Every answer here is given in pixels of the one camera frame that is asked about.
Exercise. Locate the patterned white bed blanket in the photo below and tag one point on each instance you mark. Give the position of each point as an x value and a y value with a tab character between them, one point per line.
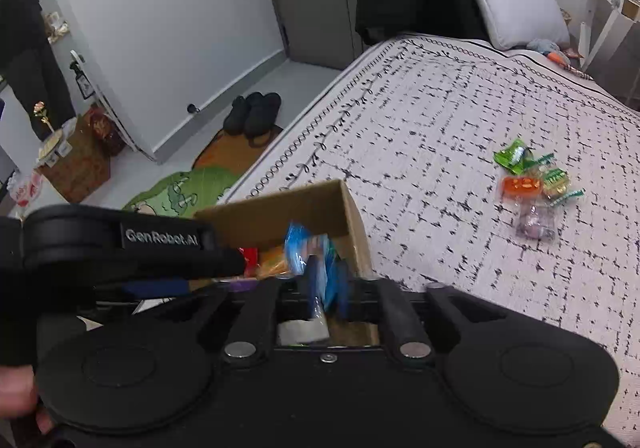
412	128

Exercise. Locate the white door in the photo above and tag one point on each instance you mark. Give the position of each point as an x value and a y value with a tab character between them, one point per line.
167	67

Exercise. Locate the purple snack bar packet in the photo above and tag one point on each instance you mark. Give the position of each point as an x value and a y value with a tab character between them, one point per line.
242	285

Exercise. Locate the person's left hand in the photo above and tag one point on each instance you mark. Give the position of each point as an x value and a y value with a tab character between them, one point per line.
19	396

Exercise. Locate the white black label packet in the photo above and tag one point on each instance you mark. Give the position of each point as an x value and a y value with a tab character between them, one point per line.
303	332

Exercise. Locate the black slippers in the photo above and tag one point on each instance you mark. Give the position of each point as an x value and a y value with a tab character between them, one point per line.
253	116

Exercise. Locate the red snack packet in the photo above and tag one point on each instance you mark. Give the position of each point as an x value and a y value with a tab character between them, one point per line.
251	260

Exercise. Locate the blue orange plush toy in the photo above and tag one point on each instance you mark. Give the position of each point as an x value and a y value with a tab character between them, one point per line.
556	55

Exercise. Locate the blue snack packet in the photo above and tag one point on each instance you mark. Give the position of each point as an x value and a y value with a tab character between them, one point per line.
299	244

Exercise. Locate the orange jelly packet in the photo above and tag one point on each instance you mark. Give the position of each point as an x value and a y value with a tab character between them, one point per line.
520	187

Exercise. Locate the green gold candy packet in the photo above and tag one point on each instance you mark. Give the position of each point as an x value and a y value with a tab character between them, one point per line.
557	186

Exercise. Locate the cardboard box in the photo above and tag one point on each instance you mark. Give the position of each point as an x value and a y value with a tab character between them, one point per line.
322	208

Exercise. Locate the orange rice cracker packet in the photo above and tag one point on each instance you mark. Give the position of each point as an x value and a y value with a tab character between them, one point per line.
272	262

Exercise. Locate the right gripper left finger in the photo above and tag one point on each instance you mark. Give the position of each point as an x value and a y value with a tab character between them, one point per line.
311	285

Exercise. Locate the brown patterned storage box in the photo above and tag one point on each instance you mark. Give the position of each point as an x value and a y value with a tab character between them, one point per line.
81	162

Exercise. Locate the white desk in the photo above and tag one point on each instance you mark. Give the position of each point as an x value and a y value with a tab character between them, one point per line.
608	45

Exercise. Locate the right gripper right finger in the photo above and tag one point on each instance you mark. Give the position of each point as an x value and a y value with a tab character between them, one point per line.
342	288

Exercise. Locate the green opened candy wrapper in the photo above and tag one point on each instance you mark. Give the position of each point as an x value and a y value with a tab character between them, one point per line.
515	157

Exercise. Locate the purple clear snack packet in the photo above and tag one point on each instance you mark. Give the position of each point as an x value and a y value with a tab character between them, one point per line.
536	221

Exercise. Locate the green cartoon floor mat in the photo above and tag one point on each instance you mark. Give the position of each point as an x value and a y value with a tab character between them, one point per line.
184	193

